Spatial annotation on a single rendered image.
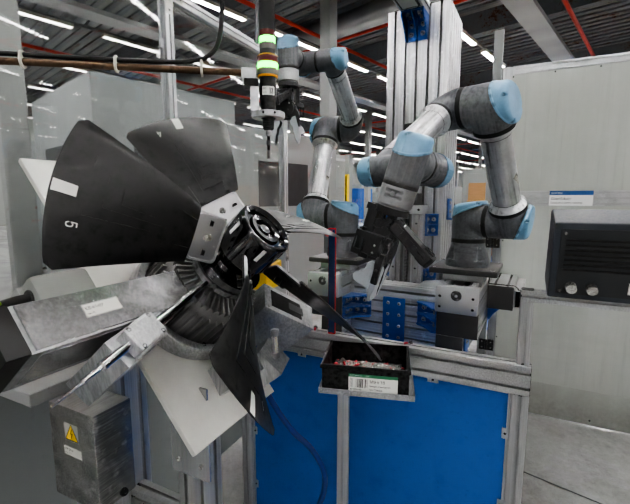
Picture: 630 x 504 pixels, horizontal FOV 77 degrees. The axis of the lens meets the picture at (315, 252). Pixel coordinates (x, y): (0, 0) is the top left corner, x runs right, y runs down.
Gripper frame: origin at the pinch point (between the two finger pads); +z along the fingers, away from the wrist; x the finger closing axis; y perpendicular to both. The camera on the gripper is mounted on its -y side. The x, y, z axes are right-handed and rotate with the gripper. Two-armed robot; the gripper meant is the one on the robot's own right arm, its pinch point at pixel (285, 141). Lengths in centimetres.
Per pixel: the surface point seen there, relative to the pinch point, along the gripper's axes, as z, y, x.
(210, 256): 31, -68, -23
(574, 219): 25, -19, -86
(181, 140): 7, -58, -7
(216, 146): 8, -53, -13
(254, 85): -3, -54, -24
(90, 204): 21, -88, -19
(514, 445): 84, -16, -78
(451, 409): 79, -15, -61
